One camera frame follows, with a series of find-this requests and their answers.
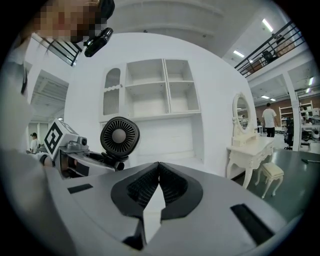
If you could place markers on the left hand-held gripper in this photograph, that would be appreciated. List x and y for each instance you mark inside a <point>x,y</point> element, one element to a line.
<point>53,136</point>

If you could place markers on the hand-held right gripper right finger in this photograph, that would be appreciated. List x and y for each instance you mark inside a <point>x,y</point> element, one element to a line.
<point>212,205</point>

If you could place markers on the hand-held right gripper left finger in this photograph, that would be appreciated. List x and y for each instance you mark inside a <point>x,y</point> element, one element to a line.
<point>100,205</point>

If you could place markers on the black round desk fan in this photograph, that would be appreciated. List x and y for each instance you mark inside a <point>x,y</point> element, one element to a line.
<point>119,136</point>

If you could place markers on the person's left forearm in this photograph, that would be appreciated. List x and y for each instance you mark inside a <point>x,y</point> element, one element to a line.
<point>41,157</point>

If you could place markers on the white wooden shelf cabinet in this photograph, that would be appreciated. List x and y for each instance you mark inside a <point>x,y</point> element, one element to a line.
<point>147,100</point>

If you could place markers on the person's left hand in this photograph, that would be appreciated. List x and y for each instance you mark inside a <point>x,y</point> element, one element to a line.
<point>67,166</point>

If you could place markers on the cream cushioned stool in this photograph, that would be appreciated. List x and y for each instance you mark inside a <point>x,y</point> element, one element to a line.
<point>271,170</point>

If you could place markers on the cream ornate dressing table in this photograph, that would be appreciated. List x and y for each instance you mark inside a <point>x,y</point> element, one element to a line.
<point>250,147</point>

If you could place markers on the person's striped white shirt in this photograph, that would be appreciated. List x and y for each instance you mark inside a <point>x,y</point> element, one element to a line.
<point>15,125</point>

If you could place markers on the black office chair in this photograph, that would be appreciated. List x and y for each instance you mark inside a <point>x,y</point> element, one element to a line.
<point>289,137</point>

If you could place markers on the black stair railing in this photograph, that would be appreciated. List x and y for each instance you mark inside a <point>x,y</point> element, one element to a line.
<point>74,60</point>

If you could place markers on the white shelf rack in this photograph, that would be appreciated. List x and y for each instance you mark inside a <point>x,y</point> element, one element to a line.
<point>280,117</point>

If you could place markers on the ceiling light panel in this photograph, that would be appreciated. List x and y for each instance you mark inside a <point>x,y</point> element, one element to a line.
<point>265,97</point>
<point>267,25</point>
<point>238,53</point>

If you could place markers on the small white round robot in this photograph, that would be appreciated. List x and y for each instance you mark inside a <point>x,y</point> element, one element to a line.
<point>316,134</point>

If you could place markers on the person's head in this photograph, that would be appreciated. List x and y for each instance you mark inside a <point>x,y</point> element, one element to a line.
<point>62,20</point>

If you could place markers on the black mezzanine railing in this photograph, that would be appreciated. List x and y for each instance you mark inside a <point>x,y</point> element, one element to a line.
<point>275,35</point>

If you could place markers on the black head-worn camera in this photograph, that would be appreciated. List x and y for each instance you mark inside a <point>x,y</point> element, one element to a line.
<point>96,45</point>

